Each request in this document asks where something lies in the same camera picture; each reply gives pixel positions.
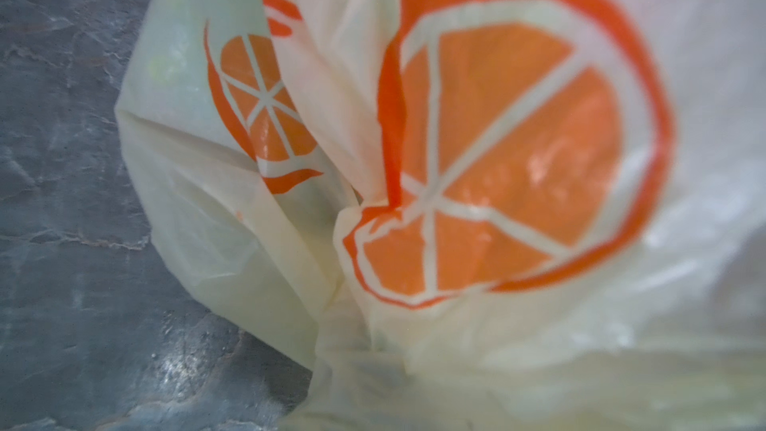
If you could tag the cream plastic bag orange print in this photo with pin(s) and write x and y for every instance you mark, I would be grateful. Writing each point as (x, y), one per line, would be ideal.
(469, 214)

